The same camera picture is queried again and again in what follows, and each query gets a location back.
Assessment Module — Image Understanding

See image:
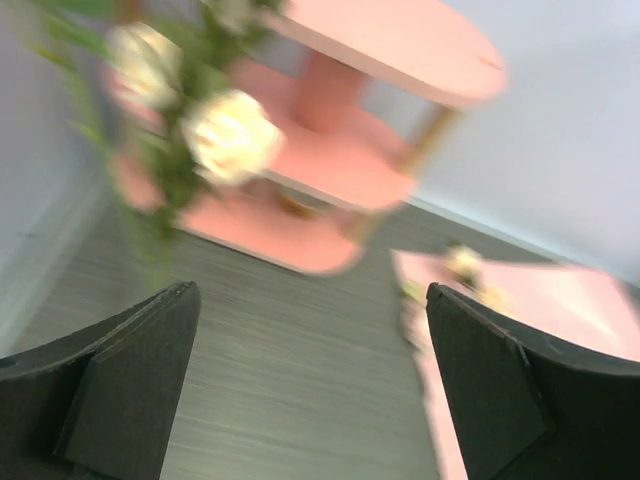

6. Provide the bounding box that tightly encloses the pink three-tier shelf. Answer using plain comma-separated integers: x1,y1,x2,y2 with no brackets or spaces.
99,0,511,277

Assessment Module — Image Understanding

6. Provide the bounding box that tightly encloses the pink flower bouquet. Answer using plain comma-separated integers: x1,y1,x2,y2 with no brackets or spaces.
397,243,516,351

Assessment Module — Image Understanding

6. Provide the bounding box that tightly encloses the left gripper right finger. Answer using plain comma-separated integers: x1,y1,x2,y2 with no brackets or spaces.
426,283,639,479

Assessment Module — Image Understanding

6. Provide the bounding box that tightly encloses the orange patterned bowl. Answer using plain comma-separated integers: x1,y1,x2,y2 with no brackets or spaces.
276,189,327,218

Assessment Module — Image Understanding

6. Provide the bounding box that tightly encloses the purple pink wrapping paper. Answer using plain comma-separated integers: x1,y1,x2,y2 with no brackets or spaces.
391,250,639,479

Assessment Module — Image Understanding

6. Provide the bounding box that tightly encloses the cream rose flower stem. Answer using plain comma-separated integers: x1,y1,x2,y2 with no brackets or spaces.
105,1,286,281

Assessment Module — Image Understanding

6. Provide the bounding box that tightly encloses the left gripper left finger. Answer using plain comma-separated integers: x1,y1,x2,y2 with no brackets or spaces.
1,282,201,479

